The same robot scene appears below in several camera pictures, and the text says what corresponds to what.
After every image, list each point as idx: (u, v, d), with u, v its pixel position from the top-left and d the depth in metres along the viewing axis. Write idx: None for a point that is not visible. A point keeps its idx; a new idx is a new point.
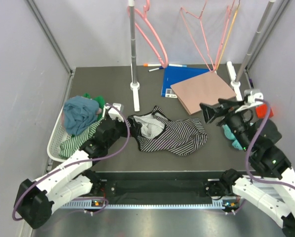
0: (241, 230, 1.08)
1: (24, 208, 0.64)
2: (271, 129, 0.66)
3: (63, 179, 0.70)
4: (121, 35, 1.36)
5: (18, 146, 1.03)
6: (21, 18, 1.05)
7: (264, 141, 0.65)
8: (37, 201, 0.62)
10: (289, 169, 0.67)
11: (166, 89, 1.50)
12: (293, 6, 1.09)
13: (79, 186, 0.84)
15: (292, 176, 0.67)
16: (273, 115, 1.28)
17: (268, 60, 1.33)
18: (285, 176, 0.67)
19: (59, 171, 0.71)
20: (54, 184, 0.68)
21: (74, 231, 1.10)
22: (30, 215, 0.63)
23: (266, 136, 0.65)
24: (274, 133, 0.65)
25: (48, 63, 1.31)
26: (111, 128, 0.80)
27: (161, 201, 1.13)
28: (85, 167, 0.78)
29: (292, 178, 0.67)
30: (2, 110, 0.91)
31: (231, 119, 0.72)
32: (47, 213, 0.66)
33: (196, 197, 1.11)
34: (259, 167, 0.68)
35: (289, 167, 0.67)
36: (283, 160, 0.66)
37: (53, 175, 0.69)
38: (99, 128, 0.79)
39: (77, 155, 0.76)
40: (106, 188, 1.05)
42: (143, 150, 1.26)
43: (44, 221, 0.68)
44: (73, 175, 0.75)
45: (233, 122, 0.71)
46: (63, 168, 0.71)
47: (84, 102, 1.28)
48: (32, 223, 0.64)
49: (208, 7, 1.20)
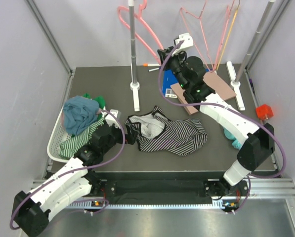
0: (241, 230, 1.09)
1: (21, 219, 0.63)
2: (198, 63, 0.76)
3: (57, 190, 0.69)
4: (120, 35, 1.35)
5: (18, 146, 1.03)
6: (21, 18, 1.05)
7: (191, 75, 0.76)
8: (32, 213, 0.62)
10: (213, 94, 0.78)
11: (166, 89, 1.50)
12: (293, 6, 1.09)
13: (78, 189, 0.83)
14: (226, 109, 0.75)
15: (215, 97, 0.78)
16: (273, 115, 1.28)
17: (268, 59, 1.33)
18: (210, 98, 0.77)
19: (53, 181, 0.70)
20: (48, 195, 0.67)
21: (74, 231, 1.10)
22: (26, 226, 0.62)
23: (192, 69, 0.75)
24: (200, 67, 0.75)
25: (47, 63, 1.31)
26: (108, 134, 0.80)
27: (161, 201, 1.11)
28: (81, 175, 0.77)
29: (217, 98, 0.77)
30: (2, 111, 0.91)
31: (171, 62, 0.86)
32: (44, 222, 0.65)
33: (196, 197, 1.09)
34: (189, 99, 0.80)
35: (214, 92, 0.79)
36: (206, 87, 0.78)
37: (47, 185, 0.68)
38: (96, 134, 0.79)
39: (71, 164, 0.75)
40: (106, 188, 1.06)
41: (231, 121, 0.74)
42: (143, 150, 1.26)
43: (41, 229, 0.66)
44: (68, 183, 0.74)
45: (173, 64, 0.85)
46: (56, 178, 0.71)
47: (84, 102, 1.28)
48: (29, 233, 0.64)
49: (208, 7, 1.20)
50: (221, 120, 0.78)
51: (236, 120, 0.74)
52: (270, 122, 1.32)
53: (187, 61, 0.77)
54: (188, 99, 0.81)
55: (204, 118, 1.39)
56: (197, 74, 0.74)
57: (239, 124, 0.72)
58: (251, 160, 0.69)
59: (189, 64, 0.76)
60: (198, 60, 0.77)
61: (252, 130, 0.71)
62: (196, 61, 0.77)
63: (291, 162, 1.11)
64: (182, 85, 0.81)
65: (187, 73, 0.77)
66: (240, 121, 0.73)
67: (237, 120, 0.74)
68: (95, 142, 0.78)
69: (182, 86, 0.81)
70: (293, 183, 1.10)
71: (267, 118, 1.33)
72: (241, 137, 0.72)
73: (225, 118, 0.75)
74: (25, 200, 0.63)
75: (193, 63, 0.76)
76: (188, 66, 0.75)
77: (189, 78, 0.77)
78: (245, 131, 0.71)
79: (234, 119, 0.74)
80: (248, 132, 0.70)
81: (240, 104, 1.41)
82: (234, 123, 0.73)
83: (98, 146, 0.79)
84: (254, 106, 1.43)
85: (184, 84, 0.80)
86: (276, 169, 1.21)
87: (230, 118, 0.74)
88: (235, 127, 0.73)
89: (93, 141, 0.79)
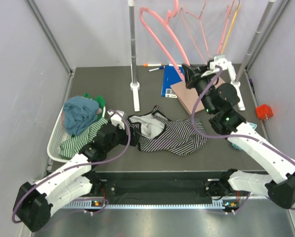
0: (241, 230, 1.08)
1: (24, 211, 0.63)
2: (231, 92, 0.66)
3: (62, 183, 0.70)
4: (120, 35, 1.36)
5: (18, 145, 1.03)
6: (21, 18, 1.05)
7: (224, 104, 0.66)
8: (36, 204, 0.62)
10: (244, 123, 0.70)
11: (166, 89, 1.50)
12: (293, 6, 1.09)
13: (79, 187, 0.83)
14: (261, 143, 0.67)
15: (247, 127, 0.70)
16: (273, 115, 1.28)
17: (268, 59, 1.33)
18: (241, 130, 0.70)
19: (59, 175, 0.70)
20: (54, 187, 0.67)
21: (74, 231, 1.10)
22: (29, 218, 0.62)
23: (226, 99, 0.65)
24: (234, 96, 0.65)
25: (48, 63, 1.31)
26: (113, 132, 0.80)
27: (161, 201, 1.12)
28: (85, 171, 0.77)
29: (249, 130, 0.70)
30: (3, 110, 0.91)
31: (198, 82, 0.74)
32: (46, 216, 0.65)
33: (196, 197, 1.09)
34: (216, 127, 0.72)
35: (244, 121, 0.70)
36: (236, 115, 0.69)
37: (52, 178, 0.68)
38: (101, 131, 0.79)
39: (76, 159, 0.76)
40: (106, 187, 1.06)
41: (266, 157, 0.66)
42: (143, 150, 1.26)
43: (43, 223, 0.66)
44: (73, 177, 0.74)
45: (200, 86, 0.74)
46: (62, 171, 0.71)
47: (85, 102, 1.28)
48: (30, 226, 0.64)
49: (208, 7, 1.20)
50: (253, 154, 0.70)
51: (273, 156, 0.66)
52: (270, 122, 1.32)
53: (220, 89, 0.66)
54: (215, 127, 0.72)
55: (204, 118, 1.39)
56: (231, 105, 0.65)
57: (276, 162, 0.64)
58: (286, 201, 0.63)
59: (223, 92, 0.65)
60: (232, 87, 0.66)
61: (290, 169, 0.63)
62: (230, 89, 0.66)
63: None
64: (208, 109, 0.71)
65: (218, 101, 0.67)
66: (277, 159, 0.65)
67: (273, 156, 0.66)
68: (100, 140, 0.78)
69: (207, 111, 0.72)
70: None
71: (267, 118, 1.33)
72: (278, 177, 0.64)
73: (259, 153, 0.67)
74: (31, 190, 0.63)
75: (227, 91, 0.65)
76: (221, 96, 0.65)
77: (220, 105, 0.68)
78: (283, 171, 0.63)
79: (269, 155, 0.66)
80: (287, 172, 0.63)
81: (240, 104, 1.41)
82: (271, 161, 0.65)
83: (103, 143, 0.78)
84: (254, 106, 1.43)
85: (210, 109, 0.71)
86: None
87: (265, 154, 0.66)
88: (271, 164, 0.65)
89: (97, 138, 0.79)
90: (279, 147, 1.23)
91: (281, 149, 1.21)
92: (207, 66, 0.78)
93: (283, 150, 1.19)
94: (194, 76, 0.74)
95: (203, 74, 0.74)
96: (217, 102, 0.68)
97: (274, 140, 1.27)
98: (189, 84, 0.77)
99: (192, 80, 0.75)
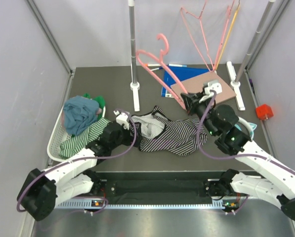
0: (241, 230, 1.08)
1: (29, 199, 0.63)
2: (229, 112, 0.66)
3: (70, 173, 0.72)
4: (120, 35, 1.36)
5: (18, 145, 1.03)
6: (21, 18, 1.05)
7: (225, 126, 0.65)
8: (45, 189, 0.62)
10: (250, 141, 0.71)
11: (166, 89, 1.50)
12: (293, 6, 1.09)
13: (81, 183, 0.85)
14: (269, 161, 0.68)
15: (253, 145, 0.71)
16: (273, 115, 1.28)
17: (268, 60, 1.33)
18: (248, 149, 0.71)
19: (67, 164, 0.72)
20: (63, 175, 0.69)
21: (74, 231, 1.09)
22: (35, 206, 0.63)
23: (225, 119, 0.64)
24: (232, 116, 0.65)
25: (48, 63, 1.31)
26: (118, 130, 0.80)
27: (161, 201, 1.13)
28: (90, 165, 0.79)
29: (255, 148, 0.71)
30: (3, 110, 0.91)
31: (197, 108, 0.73)
32: (51, 205, 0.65)
33: (196, 197, 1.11)
34: (223, 147, 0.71)
35: (250, 139, 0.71)
36: (241, 134, 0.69)
37: (61, 167, 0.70)
38: (107, 129, 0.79)
39: (84, 152, 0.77)
40: (106, 188, 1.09)
41: (275, 174, 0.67)
42: (143, 150, 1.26)
43: (46, 213, 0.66)
44: (79, 170, 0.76)
45: (200, 111, 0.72)
46: (71, 161, 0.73)
47: (85, 102, 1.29)
48: (35, 215, 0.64)
49: (208, 7, 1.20)
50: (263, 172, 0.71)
51: (281, 173, 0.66)
52: (270, 122, 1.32)
53: (217, 111, 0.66)
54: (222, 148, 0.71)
55: None
56: (231, 124, 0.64)
57: (286, 178, 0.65)
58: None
59: (221, 113, 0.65)
60: (228, 107, 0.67)
61: None
62: (227, 109, 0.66)
63: (291, 162, 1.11)
64: (211, 132, 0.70)
65: (218, 123, 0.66)
66: (287, 175, 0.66)
67: (283, 173, 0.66)
68: (105, 137, 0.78)
69: (211, 134, 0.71)
70: None
71: (267, 118, 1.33)
72: (289, 193, 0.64)
73: (268, 171, 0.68)
74: (40, 177, 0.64)
75: (225, 112, 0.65)
76: (220, 117, 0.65)
77: (221, 127, 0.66)
78: None
79: (278, 172, 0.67)
80: None
81: (240, 104, 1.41)
82: (280, 177, 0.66)
83: (108, 140, 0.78)
84: (254, 106, 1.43)
85: (213, 131, 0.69)
86: None
87: (273, 171, 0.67)
88: (281, 181, 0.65)
89: (104, 136, 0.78)
90: (279, 147, 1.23)
91: (281, 149, 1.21)
92: (203, 91, 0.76)
93: (283, 150, 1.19)
94: (192, 103, 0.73)
95: (201, 99, 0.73)
96: (218, 124, 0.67)
97: (274, 140, 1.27)
98: (189, 110, 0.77)
99: (192, 107, 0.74)
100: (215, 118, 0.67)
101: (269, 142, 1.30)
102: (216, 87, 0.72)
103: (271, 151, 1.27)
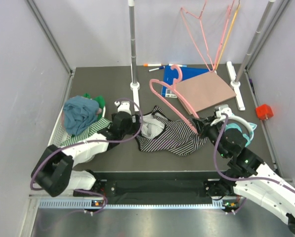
0: (241, 230, 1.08)
1: (44, 176, 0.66)
2: (237, 135, 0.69)
3: (84, 151, 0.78)
4: (120, 35, 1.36)
5: (19, 146, 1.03)
6: (21, 18, 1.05)
7: (234, 147, 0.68)
8: (62, 163, 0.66)
10: (263, 165, 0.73)
11: (166, 89, 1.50)
12: (293, 6, 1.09)
13: (87, 177, 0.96)
14: (281, 185, 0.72)
15: (267, 169, 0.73)
16: (273, 115, 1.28)
17: (268, 60, 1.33)
18: (261, 172, 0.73)
19: (83, 144, 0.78)
20: (78, 152, 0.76)
21: (74, 231, 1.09)
22: (49, 180, 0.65)
23: (234, 142, 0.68)
24: (241, 138, 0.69)
25: (48, 63, 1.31)
26: (128, 118, 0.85)
27: (161, 201, 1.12)
28: (101, 149, 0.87)
29: (268, 172, 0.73)
30: (3, 110, 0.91)
31: (209, 131, 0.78)
32: (64, 181, 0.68)
33: (196, 197, 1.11)
34: (236, 169, 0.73)
35: (263, 163, 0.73)
36: (253, 155, 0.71)
37: (77, 145, 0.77)
38: (118, 116, 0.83)
39: (97, 136, 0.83)
40: (106, 188, 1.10)
41: (288, 198, 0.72)
42: (143, 150, 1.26)
43: (60, 190, 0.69)
44: (92, 150, 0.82)
45: (212, 134, 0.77)
46: (86, 141, 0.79)
47: (85, 102, 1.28)
48: (49, 191, 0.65)
49: (208, 7, 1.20)
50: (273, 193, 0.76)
51: (293, 198, 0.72)
52: (270, 122, 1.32)
53: (225, 134, 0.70)
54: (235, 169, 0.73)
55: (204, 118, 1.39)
56: (240, 146, 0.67)
57: None
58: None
59: (230, 137, 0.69)
60: (236, 131, 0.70)
61: None
62: (234, 132, 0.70)
63: (291, 162, 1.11)
64: (223, 153, 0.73)
65: (228, 146, 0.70)
66: None
67: None
68: (116, 124, 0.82)
69: (223, 155, 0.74)
70: (293, 183, 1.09)
71: (267, 118, 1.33)
72: None
73: (280, 194, 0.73)
74: (57, 152, 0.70)
75: (232, 135, 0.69)
76: (229, 140, 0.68)
77: (231, 149, 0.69)
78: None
79: (290, 196, 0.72)
80: None
81: (240, 104, 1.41)
82: (292, 202, 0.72)
83: (118, 128, 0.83)
84: (254, 106, 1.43)
85: (224, 153, 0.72)
86: (276, 169, 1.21)
87: (287, 196, 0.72)
88: (293, 205, 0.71)
89: (115, 123, 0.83)
90: (278, 147, 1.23)
91: (281, 149, 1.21)
92: (215, 114, 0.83)
93: (283, 150, 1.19)
94: (204, 126, 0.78)
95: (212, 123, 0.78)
96: (229, 146, 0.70)
97: (274, 141, 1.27)
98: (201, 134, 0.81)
99: (204, 130, 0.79)
100: (224, 141, 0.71)
101: (269, 142, 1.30)
102: (227, 111, 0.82)
103: (271, 151, 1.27)
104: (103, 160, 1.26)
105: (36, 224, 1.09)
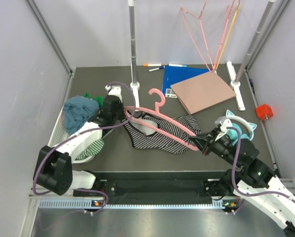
0: (241, 230, 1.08)
1: (48, 177, 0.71)
2: (248, 146, 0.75)
3: (79, 144, 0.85)
4: (120, 35, 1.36)
5: (18, 145, 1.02)
6: (21, 17, 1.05)
7: (246, 159, 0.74)
8: (61, 161, 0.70)
10: (274, 177, 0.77)
11: (166, 89, 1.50)
12: (293, 6, 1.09)
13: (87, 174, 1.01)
14: (290, 199, 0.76)
15: (277, 183, 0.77)
16: (273, 115, 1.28)
17: (268, 60, 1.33)
18: (272, 184, 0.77)
19: (76, 137, 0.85)
20: (73, 147, 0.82)
21: (74, 231, 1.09)
22: (54, 180, 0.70)
23: (245, 153, 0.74)
24: (252, 149, 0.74)
25: (47, 62, 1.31)
26: (117, 99, 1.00)
27: (161, 201, 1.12)
28: (97, 137, 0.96)
29: (278, 185, 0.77)
30: (2, 110, 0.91)
31: (215, 146, 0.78)
32: (67, 177, 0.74)
33: (196, 197, 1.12)
34: (247, 180, 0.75)
35: (274, 176, 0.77)
36: (264, 166, 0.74)
37: (70, 140, 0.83)
38: (106, 100, 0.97)
39: (88, 125, 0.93)
40: (106, 187, 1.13)
41: (293, 212, 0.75)
42: (136, 146, 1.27)
43: (65, 187, 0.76)
44: (87, 141, 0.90)
45: (219, 148, 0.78)
46: (78, 134, 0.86)
47: (85, 102, 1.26)
48: (56, 189, 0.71)
49: (208, 7, 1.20)
50: (279, 205, 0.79)
51: None
52: (270, 122, 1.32)
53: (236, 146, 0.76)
54: (246, 180, 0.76)
55: (204, 118, 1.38)
56: (252, 157, 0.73)
57: None
58: None
59: (241, 148, 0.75)
60: (248, 142, 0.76)
61: None
62: (246, 144, 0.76)
63: (291, 162, 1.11)
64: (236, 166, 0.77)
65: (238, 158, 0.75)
66: None
67: None
68: (107, 108, 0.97)
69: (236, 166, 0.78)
70: (293, 183, 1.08)
71: (267, 118, 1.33)
72: None
73: (287, 207, 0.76)
74: (52, 151, 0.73)
75: (244, 147, 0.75)
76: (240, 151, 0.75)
77: (242, 160, 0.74)
78: None
79: None
80: None
81: (240, 104, 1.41)
82: None
83: (109, 111, 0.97)
84: (254, 105, 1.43)
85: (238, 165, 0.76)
86: (276, 170, 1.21)
87: (293, 209, 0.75)
88: None
89: (105, 107, 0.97)
90: (278, 147, 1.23)
91: (281, 149, 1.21)
92: (217, 128, 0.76)
93: (283, 150, 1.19)
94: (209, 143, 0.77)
95: (216, 138, 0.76)
96: (240, 157, 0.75)
97: (274, 141, 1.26)
98: (206, 151, 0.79)
99: (210, 147, 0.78)
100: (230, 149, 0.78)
101: (269, 142, 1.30)
102: (227, 122, 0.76)
103: (272, 152, 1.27)
104: (104, 160, 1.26)
105: (36, 224, 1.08)
